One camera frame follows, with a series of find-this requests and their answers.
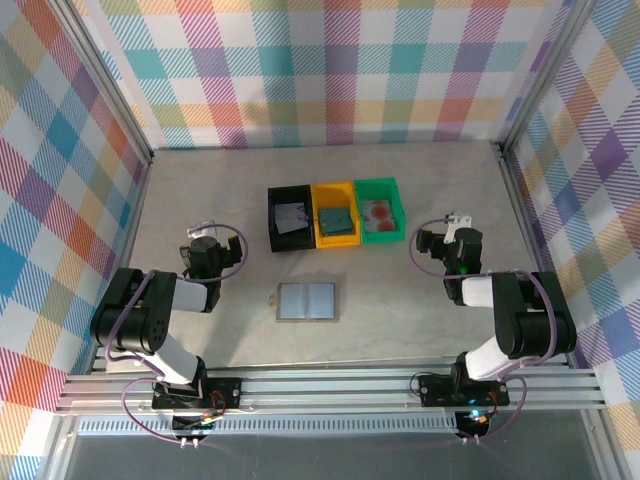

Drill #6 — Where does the grey card holder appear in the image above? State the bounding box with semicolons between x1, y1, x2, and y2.
268;281;340;324

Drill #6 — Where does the teal card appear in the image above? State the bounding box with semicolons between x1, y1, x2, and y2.
319;206;354;236

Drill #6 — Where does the green plastic bin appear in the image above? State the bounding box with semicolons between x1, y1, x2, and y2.
353;177;407;246

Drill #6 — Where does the black plastic bin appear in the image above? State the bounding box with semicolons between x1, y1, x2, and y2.
267;184;317;254

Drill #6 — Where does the yellow plastic bin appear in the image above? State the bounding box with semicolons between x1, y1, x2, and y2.
310;181;362;250

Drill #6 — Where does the small black circuit board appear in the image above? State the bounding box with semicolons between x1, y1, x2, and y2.
457;407;494;436
172;409;220;436

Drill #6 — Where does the purple cable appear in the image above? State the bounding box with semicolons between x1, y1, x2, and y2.
409;215;559;445
104;223;250;445

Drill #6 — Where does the aluminium side rail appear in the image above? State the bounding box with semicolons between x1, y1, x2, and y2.
88;149;156;374
494;142;581;371

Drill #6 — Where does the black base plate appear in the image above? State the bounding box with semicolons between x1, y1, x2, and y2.
151;377;245;412
417;373;511;407

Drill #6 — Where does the long aluminium frame rail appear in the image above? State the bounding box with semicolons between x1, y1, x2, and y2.
55;367;609;416

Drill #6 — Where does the aluminium corner post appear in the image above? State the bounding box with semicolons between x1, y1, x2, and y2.
49;0;154;166
497;0;599;156

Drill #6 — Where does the slotted white cable duct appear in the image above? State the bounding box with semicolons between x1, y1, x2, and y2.
77;417;459;436

